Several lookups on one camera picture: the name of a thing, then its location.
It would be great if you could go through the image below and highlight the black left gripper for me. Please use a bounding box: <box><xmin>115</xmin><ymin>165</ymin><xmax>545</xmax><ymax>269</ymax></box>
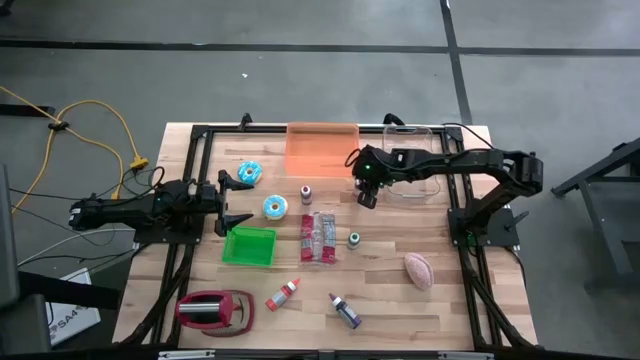
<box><xmin>188</xmin><ymin>169</ymin><xmax>256</xmax><ymax>238</ymax></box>

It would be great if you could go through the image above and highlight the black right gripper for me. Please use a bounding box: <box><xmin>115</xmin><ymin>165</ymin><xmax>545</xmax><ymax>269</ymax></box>
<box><xmin>351</xmin><ymin>144</ymin><xmax>397</xmax><ymax>211</ymax></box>

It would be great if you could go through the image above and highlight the blue frosted donut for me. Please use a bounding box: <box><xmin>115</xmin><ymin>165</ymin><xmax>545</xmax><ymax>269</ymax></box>
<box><xmin>236</xmin><ymin>160</ymin><xmax>264</xmax><ymax>186</ymax></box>
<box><xmin>262</xmin><ymin>194</ymin><xmax>290</xmax><ymax>221</ymax></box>

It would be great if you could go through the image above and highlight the orange dropper bottle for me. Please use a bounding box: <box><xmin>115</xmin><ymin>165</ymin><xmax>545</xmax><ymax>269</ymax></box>
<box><xmin>264</xmin><ymin>277</ymin><xmax>302</xmax><ymax>313</ymax></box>

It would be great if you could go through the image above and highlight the purple dropper bottle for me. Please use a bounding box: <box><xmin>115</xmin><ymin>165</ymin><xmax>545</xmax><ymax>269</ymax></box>
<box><xmin>328</xmin><ymin>292</ymin><xmax>363</xmax><ymax>330</ymax></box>

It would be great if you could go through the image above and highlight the green plastic basket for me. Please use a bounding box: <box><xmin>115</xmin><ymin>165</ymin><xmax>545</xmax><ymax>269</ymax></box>
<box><xmin>221</xmin><ymin>225</ymin><xmax>279</xmax><ymax>268</ymax></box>

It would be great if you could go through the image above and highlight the orange translucent plastic bin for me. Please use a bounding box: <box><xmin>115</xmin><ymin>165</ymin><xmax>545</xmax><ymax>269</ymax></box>
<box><xmin>284</xmin><ymin>122</ymin><xmax>361</xmax><ymax>179</ymax></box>

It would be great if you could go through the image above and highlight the clear plastic bin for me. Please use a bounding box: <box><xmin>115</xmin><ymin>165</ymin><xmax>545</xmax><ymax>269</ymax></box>
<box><xmin>382</xmin><ymin>124</ymin><xmax>442</xmax><ymax>200</ymax></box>

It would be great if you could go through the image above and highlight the black flat beam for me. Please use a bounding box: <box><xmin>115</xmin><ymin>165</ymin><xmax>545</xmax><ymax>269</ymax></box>
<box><xmin>17</xmin><ymin>271</ymin><xmax>123</xmax><ymax>311</ymax></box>

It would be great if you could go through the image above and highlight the white labelled box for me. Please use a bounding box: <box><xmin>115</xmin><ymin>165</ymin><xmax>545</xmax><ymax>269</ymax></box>
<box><xmin>47</xmin><ymin>267</ymin><xmax>101</xmax><ymax>346</ymax></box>

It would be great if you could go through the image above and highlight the dark metal stand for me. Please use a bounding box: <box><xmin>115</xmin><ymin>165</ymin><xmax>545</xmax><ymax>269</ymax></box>
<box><xmin>551</xmin><ymin>135</ymin><xmax>640</xmax><ymax>294</ymax></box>

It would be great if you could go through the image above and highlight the black flat floor strip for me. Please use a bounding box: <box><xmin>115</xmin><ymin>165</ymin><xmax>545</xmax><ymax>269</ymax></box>
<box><xmin>0</xmin><ymin>103</ymin><xmax>57</xmax><ymax>119</ymax></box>

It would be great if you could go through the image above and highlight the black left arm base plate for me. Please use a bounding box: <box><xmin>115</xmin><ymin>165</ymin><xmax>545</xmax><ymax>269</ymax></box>
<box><xmin>133</xmin><ymin>219</ymin><xmax>205</xmax><ymax>245</ymax></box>

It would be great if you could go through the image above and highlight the black aluminium table frame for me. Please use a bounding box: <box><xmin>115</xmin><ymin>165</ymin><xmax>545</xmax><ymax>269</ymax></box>
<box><xmin>113</xmin><ymin>122</ymin><xmax>539</xmax><ymax>351</ymax></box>

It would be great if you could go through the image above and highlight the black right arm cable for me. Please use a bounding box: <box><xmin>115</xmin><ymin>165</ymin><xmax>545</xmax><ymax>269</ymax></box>
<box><xmin>442</xmin><ymin>121</ymin><xmax>499</xmax><ymax>151</ymax></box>

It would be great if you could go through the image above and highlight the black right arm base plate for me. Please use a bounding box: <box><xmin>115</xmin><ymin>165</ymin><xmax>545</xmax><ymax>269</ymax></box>
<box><xmin>447</xmin><ymin>207</ymin><xmax>530</xmax><ymax>247</ymax></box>

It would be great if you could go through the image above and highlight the silver metal bracket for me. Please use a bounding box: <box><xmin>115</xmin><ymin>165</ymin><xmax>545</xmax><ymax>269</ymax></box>
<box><xmin>157</xmin><ymin>349</ymin><xmax>217</xmax><ymax>360</ymax></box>
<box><xmin>437</xmin><ymin>351</ymin><xmax>495</xmax><ymax>360</ymax></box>

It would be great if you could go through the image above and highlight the white floor cable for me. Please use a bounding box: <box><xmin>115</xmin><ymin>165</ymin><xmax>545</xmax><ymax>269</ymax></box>
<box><xmin>17</xmin><ymin>227</ymin><xmax>137</xmax><ymax>267</ymax></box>

